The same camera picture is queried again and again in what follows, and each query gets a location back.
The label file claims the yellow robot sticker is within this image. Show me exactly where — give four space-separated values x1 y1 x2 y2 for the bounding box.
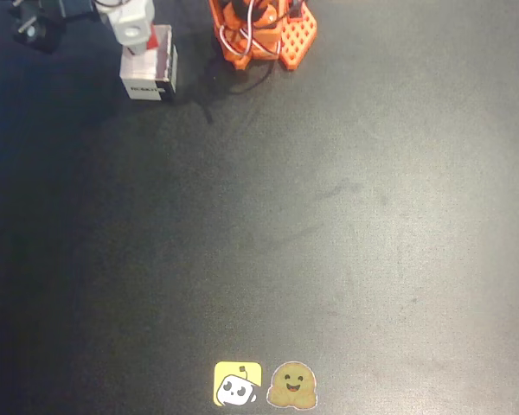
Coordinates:
213 361 263 407

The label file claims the white cable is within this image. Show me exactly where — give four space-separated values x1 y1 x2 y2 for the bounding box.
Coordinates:
219 0 283 58

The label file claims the orange perforated base plate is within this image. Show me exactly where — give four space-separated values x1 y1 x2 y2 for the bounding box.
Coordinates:
278 3 319 71

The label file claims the white cardboard box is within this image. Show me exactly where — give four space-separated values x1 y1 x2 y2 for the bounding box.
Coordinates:
119 23 178 103

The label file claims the smiling hugging face sticker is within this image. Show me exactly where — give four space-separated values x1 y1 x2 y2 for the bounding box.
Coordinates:
266 361 319 410

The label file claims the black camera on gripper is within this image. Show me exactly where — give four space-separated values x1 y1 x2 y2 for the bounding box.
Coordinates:
8 0 70 55

